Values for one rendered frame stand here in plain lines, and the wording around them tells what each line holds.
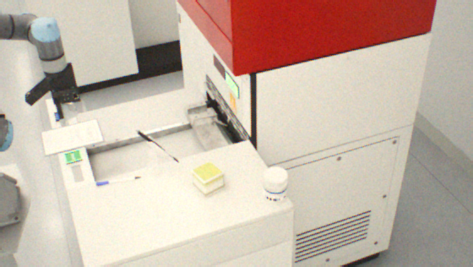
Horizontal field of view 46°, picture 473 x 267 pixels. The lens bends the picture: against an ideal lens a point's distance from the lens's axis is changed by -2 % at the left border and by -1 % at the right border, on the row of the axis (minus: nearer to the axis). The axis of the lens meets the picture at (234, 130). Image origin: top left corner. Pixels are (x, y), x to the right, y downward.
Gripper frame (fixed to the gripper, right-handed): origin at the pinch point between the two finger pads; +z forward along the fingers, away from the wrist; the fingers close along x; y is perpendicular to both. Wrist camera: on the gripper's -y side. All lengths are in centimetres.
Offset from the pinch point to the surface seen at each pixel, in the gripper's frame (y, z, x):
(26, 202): -18.3, 28.7, 0.4
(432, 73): 207, 70, 63
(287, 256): 57, 36, -50
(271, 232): 51, 22, -50
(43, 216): -22, 111, 80
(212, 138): 50, 23, 1
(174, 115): 44, 29, 28
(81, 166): 2.5, 14.6, -6.0
